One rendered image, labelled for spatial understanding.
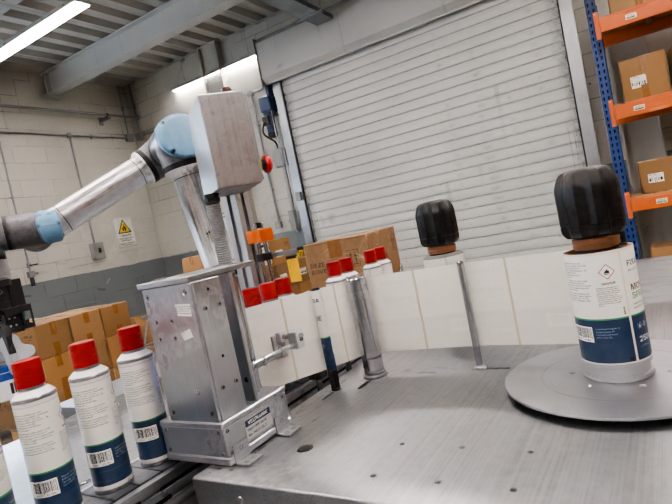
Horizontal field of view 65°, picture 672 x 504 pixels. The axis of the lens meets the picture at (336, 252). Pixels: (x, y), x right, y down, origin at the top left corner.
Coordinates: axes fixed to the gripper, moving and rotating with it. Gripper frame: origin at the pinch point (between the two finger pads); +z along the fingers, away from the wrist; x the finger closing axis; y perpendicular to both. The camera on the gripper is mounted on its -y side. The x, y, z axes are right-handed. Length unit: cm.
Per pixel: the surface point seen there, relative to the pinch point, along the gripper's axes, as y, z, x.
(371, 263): 66, -5, -58
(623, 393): 13, 11, -116
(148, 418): -10, 5, -55
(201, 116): 22, -43, -50
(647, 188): 405, 5, -128
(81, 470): -4.8, 16.9, -27.9
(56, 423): -22, 0, -55
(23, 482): -10.2, 16.9, -18.7
